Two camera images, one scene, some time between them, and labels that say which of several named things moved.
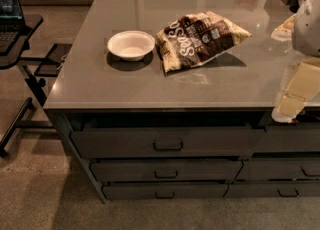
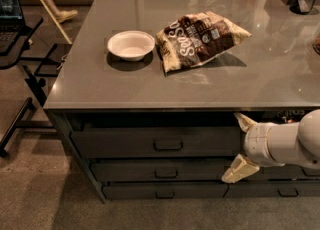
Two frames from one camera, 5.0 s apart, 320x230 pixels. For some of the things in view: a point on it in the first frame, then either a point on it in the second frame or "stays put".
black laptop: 11,15 stays put
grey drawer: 167,140 stays put
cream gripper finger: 285,31 → 241,168
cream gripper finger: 302,87 → 243,121
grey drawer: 164,191 stays put
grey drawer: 276,190 stays put
